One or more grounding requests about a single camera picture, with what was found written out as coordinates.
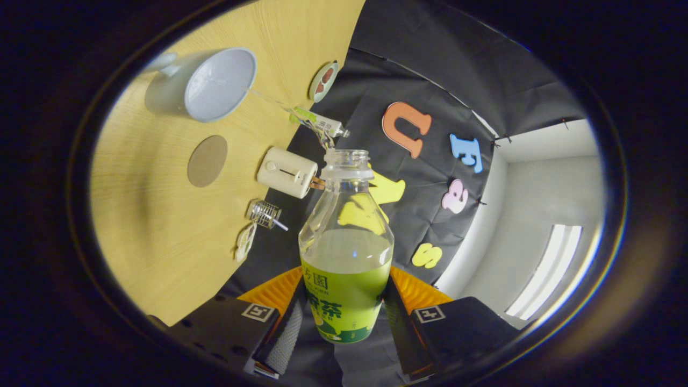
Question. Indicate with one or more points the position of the white cup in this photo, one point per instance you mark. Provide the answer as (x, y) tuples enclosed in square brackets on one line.
[(215, 86)]

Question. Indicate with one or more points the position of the white compartment tray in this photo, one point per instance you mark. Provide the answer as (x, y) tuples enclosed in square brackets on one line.
[(245, 244)]

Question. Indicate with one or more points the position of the pale green plate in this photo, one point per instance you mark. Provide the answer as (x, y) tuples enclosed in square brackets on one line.
[(311, 90)]

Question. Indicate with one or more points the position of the juice bottle with green label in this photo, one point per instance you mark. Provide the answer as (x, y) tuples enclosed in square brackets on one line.
[(346, 295)]

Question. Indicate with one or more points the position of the brown toast slice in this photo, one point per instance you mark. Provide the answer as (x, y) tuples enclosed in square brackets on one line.
[(317, 183)]

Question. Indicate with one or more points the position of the slim bottle of green drink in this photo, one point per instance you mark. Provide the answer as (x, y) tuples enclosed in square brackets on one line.
[(328, 126)]

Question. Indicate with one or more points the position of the purple straw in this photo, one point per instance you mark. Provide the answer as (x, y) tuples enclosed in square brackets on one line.
[(280, 225)]

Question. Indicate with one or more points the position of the wooden table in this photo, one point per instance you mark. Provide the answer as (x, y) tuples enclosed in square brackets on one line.
[(161, 242)]

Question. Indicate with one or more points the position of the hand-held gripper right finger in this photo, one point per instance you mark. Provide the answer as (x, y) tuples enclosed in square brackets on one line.
[(403, 333)]

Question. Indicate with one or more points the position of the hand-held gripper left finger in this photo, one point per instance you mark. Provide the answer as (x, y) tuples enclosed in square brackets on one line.
[(287, 328)]

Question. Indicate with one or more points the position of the round brown coaster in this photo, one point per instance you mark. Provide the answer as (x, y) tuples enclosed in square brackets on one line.
[(207, 161)]

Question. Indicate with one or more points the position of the brown food piece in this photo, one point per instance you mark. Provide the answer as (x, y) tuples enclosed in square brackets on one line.
[(328, 75), (320, 88)]

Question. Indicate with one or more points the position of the white toaster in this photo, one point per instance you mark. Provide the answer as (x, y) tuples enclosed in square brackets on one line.
[(285, 172)]

